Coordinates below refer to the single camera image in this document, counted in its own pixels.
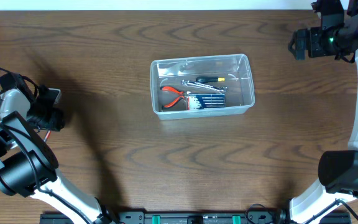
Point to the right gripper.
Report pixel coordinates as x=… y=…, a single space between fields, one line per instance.
x=299 y=43

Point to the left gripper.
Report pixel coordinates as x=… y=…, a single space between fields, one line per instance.
x=56 y=119

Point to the red handled pliers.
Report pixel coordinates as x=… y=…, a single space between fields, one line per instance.
x=170 y=96

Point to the black yellow screwdriver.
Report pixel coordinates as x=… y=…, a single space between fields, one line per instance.
x=209 y=79

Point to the blue precision screwdriver set case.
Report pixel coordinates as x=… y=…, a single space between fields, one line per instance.
x=205 y=101

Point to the silver combination wrench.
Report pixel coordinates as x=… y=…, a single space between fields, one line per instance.
x=190 y=83

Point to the small claw hammer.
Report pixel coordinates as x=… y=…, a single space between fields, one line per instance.
x=47 y=135

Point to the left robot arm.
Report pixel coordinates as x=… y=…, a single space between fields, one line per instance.
x=28 y=167

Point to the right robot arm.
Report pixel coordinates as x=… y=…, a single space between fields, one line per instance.
x=337 y=182

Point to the clear plastic container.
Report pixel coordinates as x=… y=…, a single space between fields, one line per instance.
x=235 y=68

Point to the black mounting rail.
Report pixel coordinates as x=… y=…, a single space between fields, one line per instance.
x=255 y=216

